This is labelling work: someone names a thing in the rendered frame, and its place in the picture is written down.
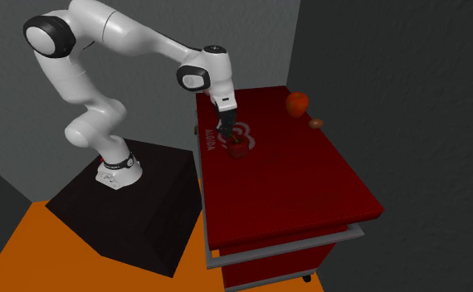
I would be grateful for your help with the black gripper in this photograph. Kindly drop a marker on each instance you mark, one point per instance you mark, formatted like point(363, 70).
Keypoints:
point(227, 120)

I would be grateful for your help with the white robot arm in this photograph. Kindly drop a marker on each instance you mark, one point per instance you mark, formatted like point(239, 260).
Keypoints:
point(99, 28)

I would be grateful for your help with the red bell pepper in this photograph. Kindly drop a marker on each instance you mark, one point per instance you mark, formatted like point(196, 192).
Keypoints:
point(238, 148)

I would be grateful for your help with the red apple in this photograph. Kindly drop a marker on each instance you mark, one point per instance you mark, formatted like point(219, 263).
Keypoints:
point(296, 104)

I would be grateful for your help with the red chest freezer cart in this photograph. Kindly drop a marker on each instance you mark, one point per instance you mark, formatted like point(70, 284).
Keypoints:
point(285, 170)

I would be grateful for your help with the brown kiwi fruit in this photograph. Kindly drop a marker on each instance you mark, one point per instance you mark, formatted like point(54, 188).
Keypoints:
point(315, 123)

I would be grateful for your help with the black robot stand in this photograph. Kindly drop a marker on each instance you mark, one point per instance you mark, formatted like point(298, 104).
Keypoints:
point(139, 218)

